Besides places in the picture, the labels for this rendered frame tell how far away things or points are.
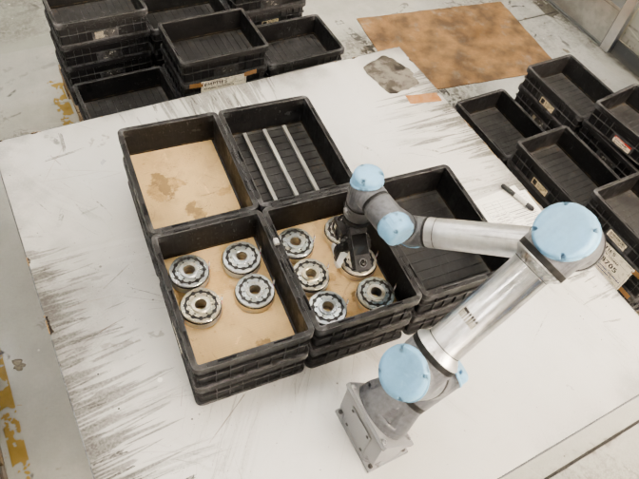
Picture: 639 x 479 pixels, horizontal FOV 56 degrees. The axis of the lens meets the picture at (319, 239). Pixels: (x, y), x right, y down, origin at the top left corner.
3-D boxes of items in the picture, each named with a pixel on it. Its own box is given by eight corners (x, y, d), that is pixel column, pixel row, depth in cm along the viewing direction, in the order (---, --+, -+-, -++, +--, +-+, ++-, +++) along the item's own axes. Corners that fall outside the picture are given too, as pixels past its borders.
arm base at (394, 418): (410, 442, 146) (441, 419, 143) (378, 438, 134) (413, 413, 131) (381, 388, 154) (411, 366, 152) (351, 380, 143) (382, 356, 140)
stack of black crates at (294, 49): (309, 68, 325) (317, 12, 298) (336, 105, 311) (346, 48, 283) (241, 85, 310) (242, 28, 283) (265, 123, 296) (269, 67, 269)
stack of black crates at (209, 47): (240, 85, 310) (242, 7, 274) (264, 123, 296) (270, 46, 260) (164, 103, 296) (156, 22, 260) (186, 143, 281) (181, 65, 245)
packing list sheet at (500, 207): (580, 253, 198) (581, 252, 198) (528, 277, 190) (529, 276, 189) (518, 183, 214) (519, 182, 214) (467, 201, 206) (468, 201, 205)
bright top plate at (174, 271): (213, 281, 156) (213, 279, 156) (175, 293, 153) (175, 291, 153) (202, 251, 162) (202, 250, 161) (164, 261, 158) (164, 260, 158)
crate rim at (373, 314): (422, 302, 155) (425, 297, 153) (316, 337, 145) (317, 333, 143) (358, 189, 175) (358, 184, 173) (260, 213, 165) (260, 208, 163)
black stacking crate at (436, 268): (503, 290, 172) (518, 268, 163) (414, 319, 162) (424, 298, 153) (435, 189, 192) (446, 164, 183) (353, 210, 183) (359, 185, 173)
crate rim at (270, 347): (315, 337, 145) (317, 333, 143) (193, 377, 135) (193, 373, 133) (260, 213, 165) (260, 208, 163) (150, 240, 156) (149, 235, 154)
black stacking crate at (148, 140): (258, 234, 173) (259, 209, 164) (154, 260, 163) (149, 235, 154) (216, 139, 193) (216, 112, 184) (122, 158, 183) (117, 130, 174)
